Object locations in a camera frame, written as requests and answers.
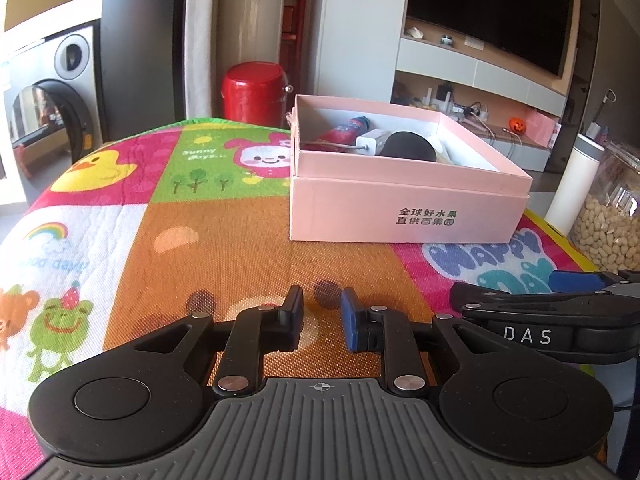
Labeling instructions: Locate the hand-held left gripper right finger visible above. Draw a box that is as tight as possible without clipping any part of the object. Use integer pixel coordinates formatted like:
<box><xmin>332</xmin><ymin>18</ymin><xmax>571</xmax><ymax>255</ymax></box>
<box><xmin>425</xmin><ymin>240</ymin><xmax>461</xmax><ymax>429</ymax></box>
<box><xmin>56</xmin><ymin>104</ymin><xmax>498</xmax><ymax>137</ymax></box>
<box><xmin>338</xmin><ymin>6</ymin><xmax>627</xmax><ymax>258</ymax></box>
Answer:
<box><xmin>340</xmin><ymin>287</ymin><xmax>506</xmax><ymax>399</ymax></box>

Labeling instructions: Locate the clear jar of peanuts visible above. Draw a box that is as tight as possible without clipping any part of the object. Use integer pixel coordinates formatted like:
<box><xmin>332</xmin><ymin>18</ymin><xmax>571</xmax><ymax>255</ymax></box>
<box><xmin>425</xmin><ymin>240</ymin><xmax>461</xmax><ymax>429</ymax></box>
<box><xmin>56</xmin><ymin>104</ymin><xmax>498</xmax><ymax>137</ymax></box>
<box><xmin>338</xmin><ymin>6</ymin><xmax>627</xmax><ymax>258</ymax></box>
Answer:
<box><xmin>570</xmin><ymin>140</ymin><xmax>640</xmax><ymax>274</ymax></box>

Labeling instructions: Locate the pink toothpaste tube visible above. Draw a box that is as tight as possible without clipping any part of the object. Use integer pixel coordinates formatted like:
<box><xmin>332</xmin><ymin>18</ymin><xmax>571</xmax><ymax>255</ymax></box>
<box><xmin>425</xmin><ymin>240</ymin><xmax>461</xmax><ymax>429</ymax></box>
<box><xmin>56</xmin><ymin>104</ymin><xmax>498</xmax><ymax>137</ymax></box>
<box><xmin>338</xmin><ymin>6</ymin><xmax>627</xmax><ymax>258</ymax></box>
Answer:
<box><xmin>312</xmin><ymin>116</ymin><xmax>372</xmax><ymax>147</ymax></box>

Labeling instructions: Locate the white thermos bottle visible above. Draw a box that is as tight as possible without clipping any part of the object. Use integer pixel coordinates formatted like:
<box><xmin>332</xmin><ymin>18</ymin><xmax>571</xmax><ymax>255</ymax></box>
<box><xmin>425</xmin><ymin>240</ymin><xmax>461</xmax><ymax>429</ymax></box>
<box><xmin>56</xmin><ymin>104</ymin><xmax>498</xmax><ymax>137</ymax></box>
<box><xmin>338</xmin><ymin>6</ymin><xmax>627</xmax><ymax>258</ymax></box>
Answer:
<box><xmin>544</xmin><ymin>132</ymin><xmax>609</xmax><ymax>239</ymax></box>

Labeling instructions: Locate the silver washing machine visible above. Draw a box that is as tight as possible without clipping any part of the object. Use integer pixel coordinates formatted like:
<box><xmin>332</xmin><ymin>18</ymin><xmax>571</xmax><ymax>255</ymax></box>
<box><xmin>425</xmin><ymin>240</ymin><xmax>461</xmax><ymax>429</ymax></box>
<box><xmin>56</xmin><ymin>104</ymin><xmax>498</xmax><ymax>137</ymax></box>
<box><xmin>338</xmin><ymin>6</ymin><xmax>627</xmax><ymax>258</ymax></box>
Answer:
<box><xmin>0</xmin><ymin>77</ymin><xmax>103</xmax><ymax>193</ymax></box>

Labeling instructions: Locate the silver tumble dryer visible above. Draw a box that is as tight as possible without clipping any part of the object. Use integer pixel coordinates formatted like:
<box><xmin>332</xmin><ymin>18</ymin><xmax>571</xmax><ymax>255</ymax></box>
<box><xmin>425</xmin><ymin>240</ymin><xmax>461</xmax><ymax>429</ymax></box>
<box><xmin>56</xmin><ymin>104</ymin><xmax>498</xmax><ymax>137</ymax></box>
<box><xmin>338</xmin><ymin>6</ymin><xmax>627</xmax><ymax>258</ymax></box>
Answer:
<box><xmin>0</xmin><ymin>20</ymin><xmax>103</xmax><ymax>92</ymax></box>

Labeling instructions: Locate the cream white tube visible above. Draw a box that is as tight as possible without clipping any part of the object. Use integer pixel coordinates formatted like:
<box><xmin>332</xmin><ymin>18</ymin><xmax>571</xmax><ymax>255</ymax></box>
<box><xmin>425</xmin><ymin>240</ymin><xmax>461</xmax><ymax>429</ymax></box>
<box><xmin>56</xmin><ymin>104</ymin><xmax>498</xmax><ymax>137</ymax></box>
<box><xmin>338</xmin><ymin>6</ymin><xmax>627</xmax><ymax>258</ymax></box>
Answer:
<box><xmin>429</xmin><ymin>134</ymin><xmax>455</xmax><ymax>166</ymax></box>

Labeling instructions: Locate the pink carton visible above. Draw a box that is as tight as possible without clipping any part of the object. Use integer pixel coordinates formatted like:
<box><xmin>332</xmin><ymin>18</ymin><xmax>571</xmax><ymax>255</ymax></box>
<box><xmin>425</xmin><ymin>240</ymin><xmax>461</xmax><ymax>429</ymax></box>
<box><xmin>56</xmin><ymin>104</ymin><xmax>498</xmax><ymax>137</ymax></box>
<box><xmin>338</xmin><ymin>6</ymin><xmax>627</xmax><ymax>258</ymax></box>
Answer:
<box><xmin>520</xmin><ymin>109</ymin><xmax>562</xmax><ymax>149</ymax></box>

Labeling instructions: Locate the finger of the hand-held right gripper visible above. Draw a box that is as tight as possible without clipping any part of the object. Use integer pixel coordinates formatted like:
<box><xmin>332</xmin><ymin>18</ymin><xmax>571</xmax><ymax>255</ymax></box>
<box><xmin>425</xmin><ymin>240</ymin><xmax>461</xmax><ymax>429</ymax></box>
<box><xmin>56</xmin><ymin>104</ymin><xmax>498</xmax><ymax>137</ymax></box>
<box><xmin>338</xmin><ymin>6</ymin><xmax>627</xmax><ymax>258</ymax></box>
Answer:
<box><xmin>450</xmin><ymin>282</ymin><xmax>640</xmax><ymax>319</ymax></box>
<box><xmin>547</xmin><ymin>270</ymin><xmax>640</xmax><ymax>294</ymax></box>

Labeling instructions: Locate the colourful printed play mat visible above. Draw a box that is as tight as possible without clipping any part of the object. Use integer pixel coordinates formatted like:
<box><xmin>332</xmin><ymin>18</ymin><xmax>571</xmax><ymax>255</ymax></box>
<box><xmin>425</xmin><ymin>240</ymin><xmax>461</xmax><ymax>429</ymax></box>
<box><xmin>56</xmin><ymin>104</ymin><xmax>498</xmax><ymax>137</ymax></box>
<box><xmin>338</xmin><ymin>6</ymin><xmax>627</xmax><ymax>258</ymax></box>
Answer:
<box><xmin>0</xmin><ymin>116</ymin><xmax>623</xmax><ymax>480</ymax></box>

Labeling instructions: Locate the black rounded device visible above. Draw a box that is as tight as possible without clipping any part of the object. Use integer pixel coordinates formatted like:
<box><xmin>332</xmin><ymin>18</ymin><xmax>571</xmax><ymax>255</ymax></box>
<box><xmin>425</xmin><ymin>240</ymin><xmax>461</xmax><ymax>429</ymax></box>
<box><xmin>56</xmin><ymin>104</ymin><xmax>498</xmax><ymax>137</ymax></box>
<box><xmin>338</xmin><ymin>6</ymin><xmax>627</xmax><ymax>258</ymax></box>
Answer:
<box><xmin>381</xmin><ymin>131</ymin><xmax>437</xmax><ymax>163</ymax></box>

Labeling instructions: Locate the white curtain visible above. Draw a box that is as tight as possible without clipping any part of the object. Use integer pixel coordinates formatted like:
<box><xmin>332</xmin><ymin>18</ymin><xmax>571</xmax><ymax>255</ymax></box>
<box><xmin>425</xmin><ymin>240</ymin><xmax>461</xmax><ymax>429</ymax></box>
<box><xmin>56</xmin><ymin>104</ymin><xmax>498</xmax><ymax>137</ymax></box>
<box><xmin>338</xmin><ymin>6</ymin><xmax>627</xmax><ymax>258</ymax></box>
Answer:
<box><xmin>185</xmin><ymin>0</ymin><xmax>291</xmax><ymax>121</ymax></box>

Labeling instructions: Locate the white rectangular adapter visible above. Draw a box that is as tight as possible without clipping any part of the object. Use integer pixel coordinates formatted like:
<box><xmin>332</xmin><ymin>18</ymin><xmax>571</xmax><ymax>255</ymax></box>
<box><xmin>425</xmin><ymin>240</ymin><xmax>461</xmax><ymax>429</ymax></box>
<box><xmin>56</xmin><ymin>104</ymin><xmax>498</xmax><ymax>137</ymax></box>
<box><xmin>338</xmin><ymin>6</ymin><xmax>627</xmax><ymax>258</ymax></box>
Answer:
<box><xmin>356</xmin><ymin>129</ymin><xmax>397</xmax><ymax>157</ymax></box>

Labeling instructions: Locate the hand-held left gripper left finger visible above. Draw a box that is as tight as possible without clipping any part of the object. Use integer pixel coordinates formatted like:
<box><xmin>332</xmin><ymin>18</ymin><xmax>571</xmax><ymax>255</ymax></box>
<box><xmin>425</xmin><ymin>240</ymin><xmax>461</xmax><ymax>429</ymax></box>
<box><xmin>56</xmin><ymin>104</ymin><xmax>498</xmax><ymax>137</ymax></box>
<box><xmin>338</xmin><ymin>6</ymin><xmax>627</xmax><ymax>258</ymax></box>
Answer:
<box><xmin>132</xmin><ymin>285</ymin><xmax>306</xmax><ymax>399</ymax></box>

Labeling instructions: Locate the red metal bin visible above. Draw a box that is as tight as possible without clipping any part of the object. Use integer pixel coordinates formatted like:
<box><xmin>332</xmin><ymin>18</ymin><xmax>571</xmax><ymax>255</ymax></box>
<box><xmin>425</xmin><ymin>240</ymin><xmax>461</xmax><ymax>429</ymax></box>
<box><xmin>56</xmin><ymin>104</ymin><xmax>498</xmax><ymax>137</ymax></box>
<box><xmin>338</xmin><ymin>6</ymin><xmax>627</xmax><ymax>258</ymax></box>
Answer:
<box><xmin>220</xmin><ymin>61</ymin><xmax>287</xmax><ymax>130</ymax></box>

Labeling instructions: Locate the white television cabinet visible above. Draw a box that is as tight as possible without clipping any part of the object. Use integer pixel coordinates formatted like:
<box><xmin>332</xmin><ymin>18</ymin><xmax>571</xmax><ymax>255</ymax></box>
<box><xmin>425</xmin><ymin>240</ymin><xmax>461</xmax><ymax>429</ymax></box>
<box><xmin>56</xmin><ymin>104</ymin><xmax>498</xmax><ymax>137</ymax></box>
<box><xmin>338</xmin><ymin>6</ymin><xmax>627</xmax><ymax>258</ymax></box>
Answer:
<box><xmin>392</xmin><ymin>27</ymin><xmax>571</xmax><ymax>173</ymax></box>

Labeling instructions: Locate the pink cardboard box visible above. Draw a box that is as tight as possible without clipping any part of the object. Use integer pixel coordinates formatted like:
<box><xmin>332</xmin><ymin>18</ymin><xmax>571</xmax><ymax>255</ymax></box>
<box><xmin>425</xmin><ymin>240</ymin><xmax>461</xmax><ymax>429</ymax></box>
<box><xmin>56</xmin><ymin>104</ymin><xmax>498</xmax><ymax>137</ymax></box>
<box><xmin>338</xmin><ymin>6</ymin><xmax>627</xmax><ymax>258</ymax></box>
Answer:
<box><xmin>288</xmin><ymin>94</ymin><xmax>533</xmax><ymax>244</ymax></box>

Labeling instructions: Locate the black television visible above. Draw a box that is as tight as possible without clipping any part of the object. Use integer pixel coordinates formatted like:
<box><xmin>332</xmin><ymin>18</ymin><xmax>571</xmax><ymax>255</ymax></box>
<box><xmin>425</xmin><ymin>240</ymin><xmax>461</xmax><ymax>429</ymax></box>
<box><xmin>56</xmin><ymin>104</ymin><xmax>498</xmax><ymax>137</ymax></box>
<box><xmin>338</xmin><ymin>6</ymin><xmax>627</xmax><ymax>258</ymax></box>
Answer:
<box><xmin>405</xmin><ymin>0</ymin><xmax>576</xmax><ymax>79</ymax></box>

